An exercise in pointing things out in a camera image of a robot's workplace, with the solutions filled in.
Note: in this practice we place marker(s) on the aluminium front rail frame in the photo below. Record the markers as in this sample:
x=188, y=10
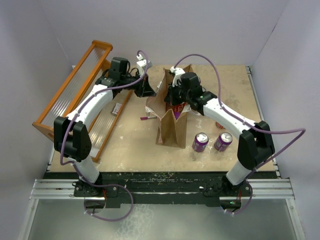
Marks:
x=54, y=213

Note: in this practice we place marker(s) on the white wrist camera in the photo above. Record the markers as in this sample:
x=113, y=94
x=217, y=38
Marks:
x=142, y=64
x=176, y=73

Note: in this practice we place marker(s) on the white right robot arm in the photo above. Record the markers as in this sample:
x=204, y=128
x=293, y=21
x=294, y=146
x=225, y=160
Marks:
x=255, y=143

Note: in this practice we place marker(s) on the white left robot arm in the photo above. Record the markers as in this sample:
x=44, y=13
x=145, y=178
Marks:
x=71, y=133

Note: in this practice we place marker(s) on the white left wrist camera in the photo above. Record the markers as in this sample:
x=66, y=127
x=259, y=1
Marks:
x=142, y=64

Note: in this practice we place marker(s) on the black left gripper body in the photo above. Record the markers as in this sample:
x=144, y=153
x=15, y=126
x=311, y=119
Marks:
x=137, y=88

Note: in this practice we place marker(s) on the brown canvas tote bag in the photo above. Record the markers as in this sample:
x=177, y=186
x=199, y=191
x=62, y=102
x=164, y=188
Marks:
x=171, y=131

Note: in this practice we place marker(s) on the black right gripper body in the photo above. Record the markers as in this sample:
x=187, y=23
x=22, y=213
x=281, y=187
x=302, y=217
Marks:
x=178, y=95

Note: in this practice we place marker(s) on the red cola can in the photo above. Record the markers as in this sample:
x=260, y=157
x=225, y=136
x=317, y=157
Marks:
x=219, y=126
x=180, y=108

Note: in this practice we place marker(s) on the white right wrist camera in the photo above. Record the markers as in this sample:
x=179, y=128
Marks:
x=176, y=73

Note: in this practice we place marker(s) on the purple soda can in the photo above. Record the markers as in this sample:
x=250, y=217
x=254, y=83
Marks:
x=200, y=142
x=223, y=141
x=177, y=114

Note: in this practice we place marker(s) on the small brown packet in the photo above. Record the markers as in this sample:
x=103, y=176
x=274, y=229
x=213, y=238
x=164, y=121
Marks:
x=116, y=109

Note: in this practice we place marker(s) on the orange wooden framed tray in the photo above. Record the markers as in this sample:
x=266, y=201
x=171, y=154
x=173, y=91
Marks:
x=75, y=89

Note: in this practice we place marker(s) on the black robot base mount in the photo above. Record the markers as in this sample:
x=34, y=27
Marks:
x=162, y=188

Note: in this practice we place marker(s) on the small purple marker pen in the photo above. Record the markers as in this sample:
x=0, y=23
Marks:
x=144, y=118

